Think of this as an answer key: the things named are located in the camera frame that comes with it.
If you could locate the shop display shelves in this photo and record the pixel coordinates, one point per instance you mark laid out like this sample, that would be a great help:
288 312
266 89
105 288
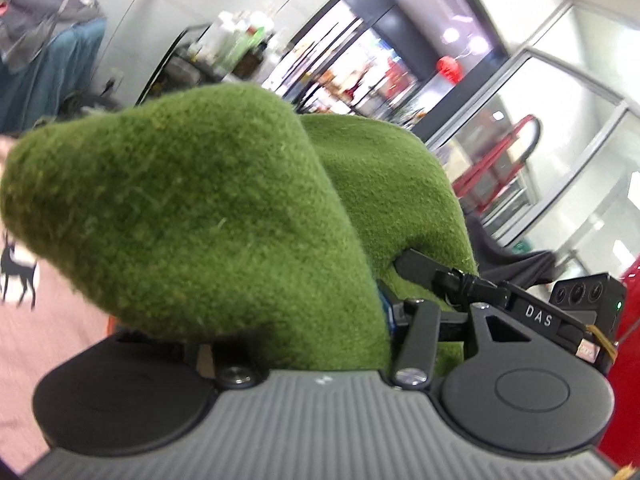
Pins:
350 80

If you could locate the dark grey treatment bed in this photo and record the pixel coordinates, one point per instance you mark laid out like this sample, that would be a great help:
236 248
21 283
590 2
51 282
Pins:
45 85

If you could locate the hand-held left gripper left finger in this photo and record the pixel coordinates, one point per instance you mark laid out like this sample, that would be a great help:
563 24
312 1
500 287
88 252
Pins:
235 376

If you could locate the pink polka dot blanket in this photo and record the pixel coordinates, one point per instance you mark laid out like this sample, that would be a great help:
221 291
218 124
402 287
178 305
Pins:
50 350

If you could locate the dark cloth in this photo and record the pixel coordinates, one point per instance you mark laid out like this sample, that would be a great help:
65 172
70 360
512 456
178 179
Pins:
515 260

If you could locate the white bottle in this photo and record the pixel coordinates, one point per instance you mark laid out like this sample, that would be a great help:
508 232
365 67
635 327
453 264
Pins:
217 35

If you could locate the grey towel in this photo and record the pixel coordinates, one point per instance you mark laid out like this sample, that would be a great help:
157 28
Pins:
35 15

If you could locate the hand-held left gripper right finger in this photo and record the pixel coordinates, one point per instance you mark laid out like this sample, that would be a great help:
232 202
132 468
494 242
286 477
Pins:
417 340

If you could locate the wall socket with plug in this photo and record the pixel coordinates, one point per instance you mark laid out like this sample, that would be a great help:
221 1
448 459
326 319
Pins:
111 83

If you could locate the green knit sweater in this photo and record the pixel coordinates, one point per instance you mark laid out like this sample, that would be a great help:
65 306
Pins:
200 210

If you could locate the green bottle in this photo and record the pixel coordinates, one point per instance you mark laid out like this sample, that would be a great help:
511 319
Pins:
245 45

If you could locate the red lantern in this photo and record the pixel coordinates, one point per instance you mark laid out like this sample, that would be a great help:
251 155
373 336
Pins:
450 68

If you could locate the red glossy object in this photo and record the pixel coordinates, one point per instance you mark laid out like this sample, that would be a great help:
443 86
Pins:
629 360

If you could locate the red hand cart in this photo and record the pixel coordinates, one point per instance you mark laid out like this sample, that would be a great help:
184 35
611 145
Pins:
495 165

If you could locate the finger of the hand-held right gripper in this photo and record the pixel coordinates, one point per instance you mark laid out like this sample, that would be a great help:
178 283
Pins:
430 270

